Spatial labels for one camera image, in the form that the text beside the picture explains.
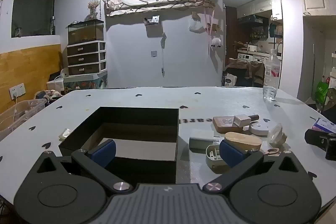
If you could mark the pile of plush toys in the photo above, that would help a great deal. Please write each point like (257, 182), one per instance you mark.
(50, 95)

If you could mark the green bag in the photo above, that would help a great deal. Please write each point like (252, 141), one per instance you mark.
(321, 90)

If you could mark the black box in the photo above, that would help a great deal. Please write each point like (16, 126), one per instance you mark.
(136, 115)

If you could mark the small dark brown cylinder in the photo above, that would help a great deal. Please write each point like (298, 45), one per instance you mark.
(254, 117)

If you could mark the white kitchen wall cabinets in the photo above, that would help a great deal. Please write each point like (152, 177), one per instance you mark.
(262, 5)

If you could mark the white wall socket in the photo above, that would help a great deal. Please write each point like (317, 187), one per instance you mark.
(17, 90)

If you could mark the white round case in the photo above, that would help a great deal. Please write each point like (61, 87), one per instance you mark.
(258, 129)

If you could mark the glass fish tank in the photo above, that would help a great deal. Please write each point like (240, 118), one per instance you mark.
(85, 33)

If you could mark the heart print table cover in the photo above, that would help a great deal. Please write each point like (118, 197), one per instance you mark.
(131, 98)

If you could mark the beige plastic strip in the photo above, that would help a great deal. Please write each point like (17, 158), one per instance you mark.
(64, 133)

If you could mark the white plastic tray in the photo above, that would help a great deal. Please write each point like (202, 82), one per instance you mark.
(213, 154)

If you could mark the oval wooden lidded box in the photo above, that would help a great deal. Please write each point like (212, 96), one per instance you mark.
(242, 141)

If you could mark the small clear plastic case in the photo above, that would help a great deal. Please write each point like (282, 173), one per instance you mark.
(227, 120)

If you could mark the small white box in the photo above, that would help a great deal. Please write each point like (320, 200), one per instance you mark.
(241, 120)

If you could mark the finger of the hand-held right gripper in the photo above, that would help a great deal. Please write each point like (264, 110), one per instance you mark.
(316, 138)

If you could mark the brown flat board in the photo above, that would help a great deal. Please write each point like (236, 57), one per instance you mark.
(220, 128)

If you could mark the pink hanging sticks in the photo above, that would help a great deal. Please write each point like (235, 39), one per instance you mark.
(211, 24)

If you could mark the small wall shelf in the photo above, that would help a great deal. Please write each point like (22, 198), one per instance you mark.
(152, 21)

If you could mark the vase of dried flowers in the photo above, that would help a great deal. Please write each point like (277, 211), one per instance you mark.
(93, 7)

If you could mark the white sheep plush toy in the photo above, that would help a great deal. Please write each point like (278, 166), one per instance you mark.
(216, 43)

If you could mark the teal printed cabinet cloth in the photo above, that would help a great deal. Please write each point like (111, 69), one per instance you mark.
(86, 81)

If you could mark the white washing machine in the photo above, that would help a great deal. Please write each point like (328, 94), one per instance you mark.
(252, 57)

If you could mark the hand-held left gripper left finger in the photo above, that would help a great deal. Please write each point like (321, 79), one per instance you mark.
(103, 152)

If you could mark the blue and white packet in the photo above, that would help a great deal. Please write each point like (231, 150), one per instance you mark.
(325, 124)

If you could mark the clear round lid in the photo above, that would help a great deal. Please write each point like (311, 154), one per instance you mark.
(277, 134)

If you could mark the clear plastic water bottle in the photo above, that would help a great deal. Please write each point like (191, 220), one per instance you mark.
(271, 74)

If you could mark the small white appliance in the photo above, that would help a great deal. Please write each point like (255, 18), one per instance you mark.
(64, 73)

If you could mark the chair with brown cloth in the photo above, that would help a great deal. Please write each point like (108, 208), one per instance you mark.
(253, 71)

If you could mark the clear plastic storage bin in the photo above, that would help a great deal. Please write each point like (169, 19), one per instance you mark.
(18, 115)

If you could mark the grey rectangular box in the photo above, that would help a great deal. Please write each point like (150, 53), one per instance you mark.
(200, 139)

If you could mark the white dark drawer unit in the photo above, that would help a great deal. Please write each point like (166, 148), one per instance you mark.
(86, 57)

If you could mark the teal hanging kitchen item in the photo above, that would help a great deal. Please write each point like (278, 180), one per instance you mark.
(272, 29)

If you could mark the white plastic bag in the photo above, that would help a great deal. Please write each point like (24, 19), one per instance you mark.
(195, 26)

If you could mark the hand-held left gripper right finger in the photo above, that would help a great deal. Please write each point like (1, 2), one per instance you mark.
(231, 154)

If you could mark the black bag white print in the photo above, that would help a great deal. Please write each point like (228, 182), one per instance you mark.
(232, 78)

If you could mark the grey wall outlet plate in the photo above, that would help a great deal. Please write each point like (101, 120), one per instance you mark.
(154, 53)

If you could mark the pink eyelash curler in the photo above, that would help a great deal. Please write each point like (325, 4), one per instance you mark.
(273, 151)

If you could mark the brown door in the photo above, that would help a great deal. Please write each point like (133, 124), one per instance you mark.
(231, 35)

